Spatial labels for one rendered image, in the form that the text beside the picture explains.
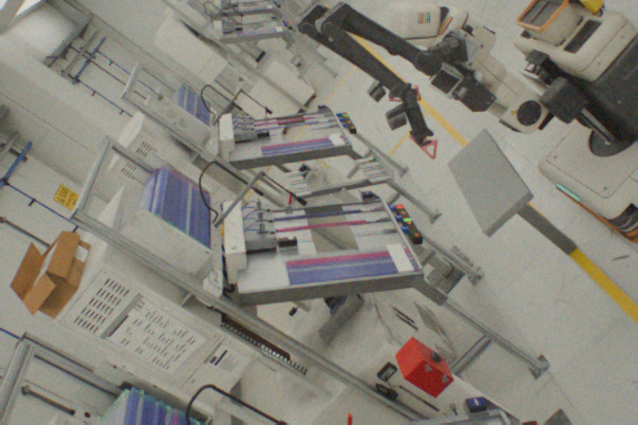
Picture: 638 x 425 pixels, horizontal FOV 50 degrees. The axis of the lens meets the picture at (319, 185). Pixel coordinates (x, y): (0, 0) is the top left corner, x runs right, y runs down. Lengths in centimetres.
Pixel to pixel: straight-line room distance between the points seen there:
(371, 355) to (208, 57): 503
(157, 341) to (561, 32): 192
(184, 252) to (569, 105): 156
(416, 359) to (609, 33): 134
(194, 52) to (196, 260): 490
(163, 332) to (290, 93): 514
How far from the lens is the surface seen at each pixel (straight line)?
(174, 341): 267
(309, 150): 390
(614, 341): 293
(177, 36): 731
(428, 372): 235
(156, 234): 256
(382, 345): 281
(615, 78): 275
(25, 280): 275
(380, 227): 300
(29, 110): 594
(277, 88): 742
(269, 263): 276
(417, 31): 254
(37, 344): 181
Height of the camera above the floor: 215
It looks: 21 degrees down
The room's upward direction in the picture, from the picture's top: 54 degrees counter-clockwise
